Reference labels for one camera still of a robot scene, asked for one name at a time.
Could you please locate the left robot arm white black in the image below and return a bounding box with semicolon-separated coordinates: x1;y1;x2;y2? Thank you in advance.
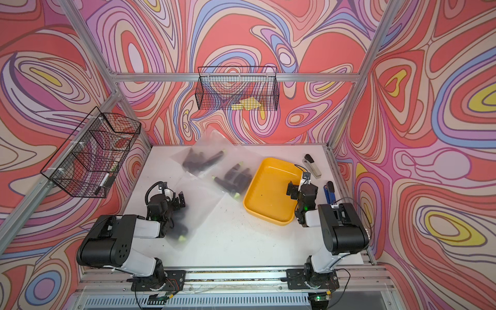
76;192;185;293

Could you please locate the black wire basket wall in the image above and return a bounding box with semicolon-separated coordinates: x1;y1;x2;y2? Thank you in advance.
40;108;142;198
195;65;280;111

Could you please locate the aluminium frame post right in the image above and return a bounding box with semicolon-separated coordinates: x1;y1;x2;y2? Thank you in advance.
327;0;404;151

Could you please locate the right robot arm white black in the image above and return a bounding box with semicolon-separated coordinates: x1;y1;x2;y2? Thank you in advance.
282;182;369;290

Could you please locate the aluminium frame post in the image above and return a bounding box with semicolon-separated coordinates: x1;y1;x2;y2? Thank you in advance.
327;0;404;151
0;0;152;257

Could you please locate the yellow cloth in basket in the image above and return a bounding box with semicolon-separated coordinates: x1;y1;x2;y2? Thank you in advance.
230;97;262;111

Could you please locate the black corrugated cable hose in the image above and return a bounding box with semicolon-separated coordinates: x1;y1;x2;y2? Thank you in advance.
144;181;165;206

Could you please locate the clear zip-top plastic bag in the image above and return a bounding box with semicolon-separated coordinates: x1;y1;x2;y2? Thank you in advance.
171;130;236;176

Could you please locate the blue black tool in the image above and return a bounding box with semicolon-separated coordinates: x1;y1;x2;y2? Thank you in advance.
324;181;337;205

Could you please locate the yellow plastic tray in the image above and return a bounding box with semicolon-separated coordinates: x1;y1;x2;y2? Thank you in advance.
243;158;303;226

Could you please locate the grey black stapler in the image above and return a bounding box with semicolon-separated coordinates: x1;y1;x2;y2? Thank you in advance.
302;154;322;179

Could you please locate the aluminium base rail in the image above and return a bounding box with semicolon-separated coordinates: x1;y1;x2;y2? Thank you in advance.
68;265;403;309

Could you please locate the aluminium frame post left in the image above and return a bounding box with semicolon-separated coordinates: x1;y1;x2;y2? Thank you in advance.
0;0;152;257

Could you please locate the aluminium horizontal back bar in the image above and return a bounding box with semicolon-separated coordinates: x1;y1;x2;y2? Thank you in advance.
111;73;360;82

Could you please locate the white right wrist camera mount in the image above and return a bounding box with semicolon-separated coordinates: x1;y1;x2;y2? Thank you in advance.
300;171;311;186

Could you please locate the black wire basket back wall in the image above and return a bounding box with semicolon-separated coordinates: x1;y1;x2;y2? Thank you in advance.
195;65;280;111

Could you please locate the black wire basket left wall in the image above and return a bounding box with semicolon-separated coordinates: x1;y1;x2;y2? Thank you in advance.
40;108;142;198

